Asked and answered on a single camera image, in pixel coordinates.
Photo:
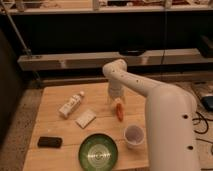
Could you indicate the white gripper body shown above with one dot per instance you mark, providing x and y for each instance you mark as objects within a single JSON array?
[{"x": 115, "y": 93}]

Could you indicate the orange red pepper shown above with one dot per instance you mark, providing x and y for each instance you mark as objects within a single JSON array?
[{"x": 119, "y": 111}]

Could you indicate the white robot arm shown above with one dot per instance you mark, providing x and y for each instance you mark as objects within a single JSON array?
[{"x": 170, "y": 133}]

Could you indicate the black object on shelf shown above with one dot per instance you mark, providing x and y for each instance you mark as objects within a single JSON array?
[{"x": 132, "y": 52}]

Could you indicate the white paper cup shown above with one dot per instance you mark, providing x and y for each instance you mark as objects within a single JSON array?
[{"x": 133, "y": 136}]

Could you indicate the white plastic bottle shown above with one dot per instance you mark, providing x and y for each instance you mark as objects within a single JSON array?
[{"x": 71, "y": 105}]

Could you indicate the green glass bowl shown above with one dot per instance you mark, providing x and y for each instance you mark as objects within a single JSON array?
[{"x": 98, "y": 152}]

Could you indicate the white wooden shelf unit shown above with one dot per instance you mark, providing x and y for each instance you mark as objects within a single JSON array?
[{"x": 81, "y": 43}]

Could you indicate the black rectangular block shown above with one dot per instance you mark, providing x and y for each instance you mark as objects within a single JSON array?
[{"x": 52, "y": 142}]

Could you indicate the blue device on floor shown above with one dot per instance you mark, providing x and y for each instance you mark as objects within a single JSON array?
[{"x": 207, "y": 102}]

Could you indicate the metal pole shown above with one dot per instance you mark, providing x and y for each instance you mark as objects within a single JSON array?
[{"x": 26, "y": 50}]

